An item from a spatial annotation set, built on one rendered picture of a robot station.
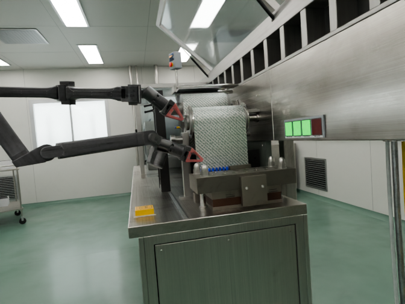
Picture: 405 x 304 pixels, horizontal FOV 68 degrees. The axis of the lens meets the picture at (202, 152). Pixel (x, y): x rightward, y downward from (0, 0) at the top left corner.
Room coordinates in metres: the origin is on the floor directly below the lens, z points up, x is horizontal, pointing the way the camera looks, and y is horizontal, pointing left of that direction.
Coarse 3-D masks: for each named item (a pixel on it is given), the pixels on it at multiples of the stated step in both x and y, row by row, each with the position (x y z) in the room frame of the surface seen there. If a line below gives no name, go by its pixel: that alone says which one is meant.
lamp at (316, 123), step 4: (312, 120) 0.98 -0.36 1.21; (316, 120) 0.96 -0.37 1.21; (320, 120) 0.94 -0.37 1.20; (312, 124) 0.98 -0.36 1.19; (316, 124) 0.96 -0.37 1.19; (320, 124) 0.94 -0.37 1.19; (312, 128) 0.98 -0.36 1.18; (316, 128) 0.96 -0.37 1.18; (320, 128) 0.94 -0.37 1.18; (312, 132) 0.98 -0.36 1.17; (316, 132) 0.96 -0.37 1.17; (320, 132) 0.94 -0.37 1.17
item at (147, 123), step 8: (160, 88) 2.31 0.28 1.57; (168, 88) 2.32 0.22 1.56; (168, 96) 2.32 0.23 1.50; (144, 104) 2.28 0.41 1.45; (152, 112) 2.29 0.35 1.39; (144, 120) 2.28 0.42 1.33; (152, 120) 2.29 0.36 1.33; (168, 120) 2.32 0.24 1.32; (176, 120) 2.33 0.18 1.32; (144, 128) 2.28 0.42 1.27; (152, 128) 2.29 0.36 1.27; (168, 128) 2.31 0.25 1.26; (176, 128) 2.33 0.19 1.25; (168, 136) 2.31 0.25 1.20; (144, 152) 3.41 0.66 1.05; (144, 160) 3.41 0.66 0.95; (168, 160) 2.31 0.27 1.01; (176, 160) 2.32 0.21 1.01; (152, 168) 2.28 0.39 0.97; (176, 168) 2.32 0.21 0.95; (152, 176) 2.28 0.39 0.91
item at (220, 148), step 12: (204, 132) 1.31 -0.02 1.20; (216, 132) 1.32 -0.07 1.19; (228, 132) 1.33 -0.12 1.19; (240, 132) 1.35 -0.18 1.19; (204, 144) 1.31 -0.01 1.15; (216, 144) 1.32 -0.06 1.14; (228, 144) 1.33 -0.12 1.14; (240, 144) 1.34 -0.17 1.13; (204, 156) 1.31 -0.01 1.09; (216, 156) 1.32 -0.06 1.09; (228, 156) 1.33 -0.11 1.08; (240, 156) 1.34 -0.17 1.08
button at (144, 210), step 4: (136, 208) 1.15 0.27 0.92; (140, 208) 1.15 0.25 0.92; (144, 208) 1.14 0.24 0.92; (148, 208) 1.14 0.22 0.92; (152, 208) 1.13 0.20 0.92; (136, 212) 1.12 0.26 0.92; (140, 212) 1.12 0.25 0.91; (144, 212) 1.12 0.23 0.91; (148, 212) 1.13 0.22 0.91; (152, 212) 1.13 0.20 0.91
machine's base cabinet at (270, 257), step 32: (256, 224) 1.08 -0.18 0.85; (288, 224) 1.11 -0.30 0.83; (160, 256) 1.01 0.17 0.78; (192, 256) 1.04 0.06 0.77; (224, 256) 1.06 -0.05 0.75; (256, 256) 1.09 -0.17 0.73; (288, 256) 1.11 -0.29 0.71; (160, 288) 1.01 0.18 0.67; (192, 288) 1.03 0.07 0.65; (224, 288) 1.06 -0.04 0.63; (256, 288) 1.08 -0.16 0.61; (288, 288) 1.11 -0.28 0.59
